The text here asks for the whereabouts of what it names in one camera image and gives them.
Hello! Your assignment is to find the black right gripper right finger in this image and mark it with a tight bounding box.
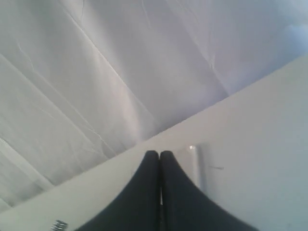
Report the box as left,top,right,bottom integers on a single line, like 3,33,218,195
160,151,257,231

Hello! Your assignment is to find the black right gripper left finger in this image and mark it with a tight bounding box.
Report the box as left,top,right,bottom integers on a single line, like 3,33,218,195
78,151,160,231

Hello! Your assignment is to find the chrome dumbbell bar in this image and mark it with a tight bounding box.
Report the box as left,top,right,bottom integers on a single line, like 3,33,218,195
50,220,68,231

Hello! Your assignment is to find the white plastic tray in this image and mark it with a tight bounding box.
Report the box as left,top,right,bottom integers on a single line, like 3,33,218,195
174,144,206,193

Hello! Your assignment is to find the white backdrop curtain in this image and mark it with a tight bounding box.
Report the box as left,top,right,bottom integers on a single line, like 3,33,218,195
0,0,308,211

